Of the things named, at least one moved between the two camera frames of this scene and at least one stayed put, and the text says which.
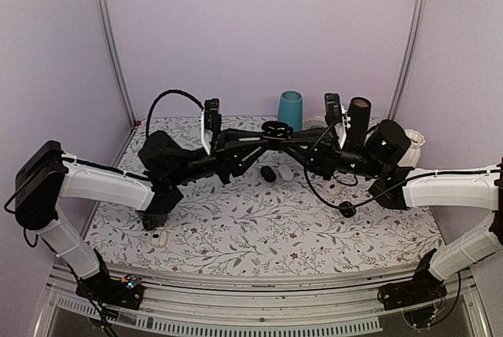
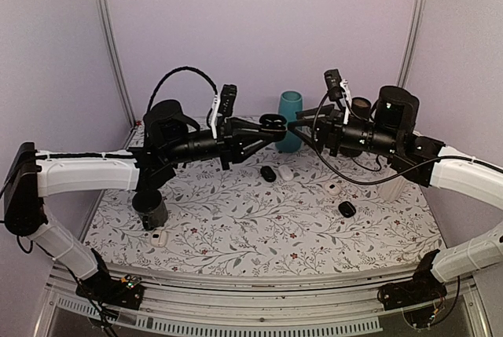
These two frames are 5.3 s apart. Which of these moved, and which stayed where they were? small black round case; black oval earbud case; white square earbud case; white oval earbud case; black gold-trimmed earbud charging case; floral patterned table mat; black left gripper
Moved: black gold-trimmed earbud charging case; black left gripper
Stayed: floral patterned table mat; small black round case; white oval earbud case; white square earbud case; black oval earbud case
